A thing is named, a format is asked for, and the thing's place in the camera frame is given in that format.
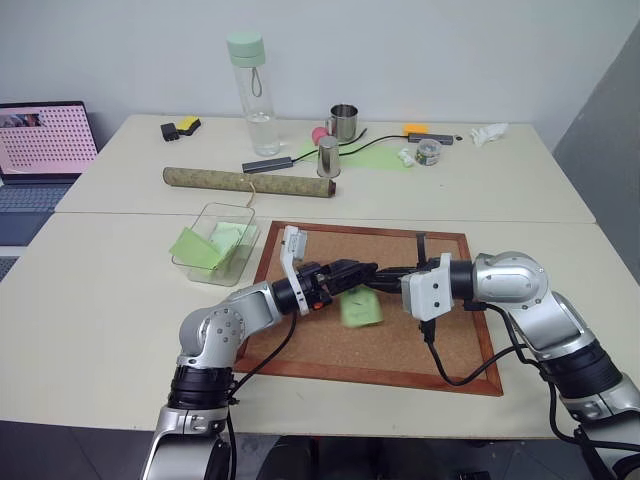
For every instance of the light green flat sheet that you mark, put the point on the light green flat sheet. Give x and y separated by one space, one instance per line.
372 159

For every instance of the bright green paper note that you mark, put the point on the bright green paper note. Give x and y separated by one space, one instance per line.
195 249

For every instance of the crumpled white tissue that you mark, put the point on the crumpled white tissue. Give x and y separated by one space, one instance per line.
487 133

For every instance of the steel cup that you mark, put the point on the steel cup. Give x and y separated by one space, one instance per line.
328 159

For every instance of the pale green paper note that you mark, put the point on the pale green paper note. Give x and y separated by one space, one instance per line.
226 239

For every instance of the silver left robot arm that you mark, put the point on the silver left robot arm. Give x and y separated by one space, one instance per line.
220 325

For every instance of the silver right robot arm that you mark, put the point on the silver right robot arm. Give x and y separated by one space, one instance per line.
545 305

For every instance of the small clear round container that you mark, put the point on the small clear round container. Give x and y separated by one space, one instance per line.
428 153

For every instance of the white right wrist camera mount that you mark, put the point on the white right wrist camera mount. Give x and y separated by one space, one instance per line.
430 292

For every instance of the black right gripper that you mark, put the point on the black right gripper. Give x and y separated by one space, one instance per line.
396 285

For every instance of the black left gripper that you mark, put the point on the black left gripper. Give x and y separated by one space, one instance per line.
325 280

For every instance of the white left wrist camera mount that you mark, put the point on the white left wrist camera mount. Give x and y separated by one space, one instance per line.
291 265

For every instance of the clear bottle with green lid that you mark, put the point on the clear bottle with green lid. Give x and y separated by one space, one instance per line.
257 100

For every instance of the wood framed cork board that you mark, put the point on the wood framed cork board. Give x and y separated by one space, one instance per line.
360 350

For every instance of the orange block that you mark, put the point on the orange block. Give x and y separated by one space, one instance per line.
416 128

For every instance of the rolled brown patterned mat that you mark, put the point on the rolled brown patterned mat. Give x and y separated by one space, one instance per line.
250 182

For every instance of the small white crumpled paper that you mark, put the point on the small white crumpled paper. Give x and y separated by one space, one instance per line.
405 157

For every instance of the green sticky note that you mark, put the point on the green sticky note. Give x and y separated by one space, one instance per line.
361 311

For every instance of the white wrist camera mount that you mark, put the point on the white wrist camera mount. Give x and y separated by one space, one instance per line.
291 265
430 292

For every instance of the black slim upright bar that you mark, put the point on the black slim upright bar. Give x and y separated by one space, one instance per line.
421 250

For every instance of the grey partition panel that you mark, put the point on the grey partition panel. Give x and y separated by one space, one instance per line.
605 140

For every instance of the yellow and black sponge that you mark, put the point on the yellow and black sponge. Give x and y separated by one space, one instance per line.
188 125

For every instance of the open laptop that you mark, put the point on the open laptop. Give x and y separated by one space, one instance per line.
40 145

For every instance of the small black box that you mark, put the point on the small black box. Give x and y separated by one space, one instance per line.
170 132

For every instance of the clear plastic box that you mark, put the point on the clear plastic box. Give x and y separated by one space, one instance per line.
235 270

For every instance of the slim grey hub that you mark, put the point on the slim grey hub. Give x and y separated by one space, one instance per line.
430 138

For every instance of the pink ball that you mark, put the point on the pink ball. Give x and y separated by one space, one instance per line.
318 135

